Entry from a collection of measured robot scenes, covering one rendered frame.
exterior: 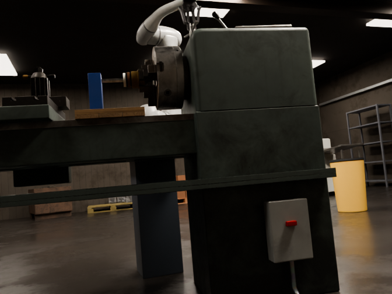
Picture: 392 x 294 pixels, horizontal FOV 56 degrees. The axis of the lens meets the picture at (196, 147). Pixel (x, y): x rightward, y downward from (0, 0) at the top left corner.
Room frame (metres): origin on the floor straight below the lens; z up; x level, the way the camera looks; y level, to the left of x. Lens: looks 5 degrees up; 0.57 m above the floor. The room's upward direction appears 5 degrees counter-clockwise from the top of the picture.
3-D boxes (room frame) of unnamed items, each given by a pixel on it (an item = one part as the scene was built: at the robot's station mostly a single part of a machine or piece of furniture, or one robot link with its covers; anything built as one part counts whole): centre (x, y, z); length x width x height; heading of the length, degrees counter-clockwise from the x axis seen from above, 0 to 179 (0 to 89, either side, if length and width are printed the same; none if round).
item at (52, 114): (1.72, 0.79, 0.89); 0.53 x 0.30 x 0.06; 10
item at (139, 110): (1.76, 0.39, 0.88); 0.36 x 0.30 x 0.04; 10
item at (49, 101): (1.71, 0.74, 0.95); 0.43 x 0.18 x 0.04; 10
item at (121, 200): (8.44, 2.01, 0.16); 1.13 x 0.77 x 0.31; 108
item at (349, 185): (4.57, -1.85, 0.32); 0.40 x 0.40 x 0.64
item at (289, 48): (1.91, -0.26, 1.06); 0.59 x 0.48 x 0.39; 100
